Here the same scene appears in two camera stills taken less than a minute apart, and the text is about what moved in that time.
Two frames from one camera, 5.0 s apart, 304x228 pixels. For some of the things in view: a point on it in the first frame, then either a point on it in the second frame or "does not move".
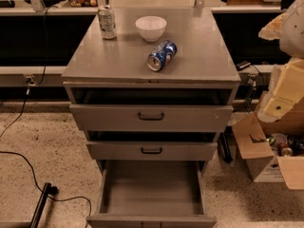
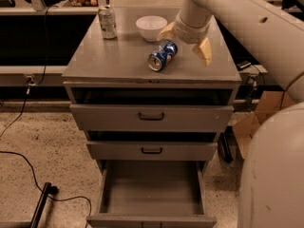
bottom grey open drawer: (151, 194) does not move
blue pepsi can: (161, 55) does not move
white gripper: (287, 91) -> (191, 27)
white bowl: (151, 28) does not move
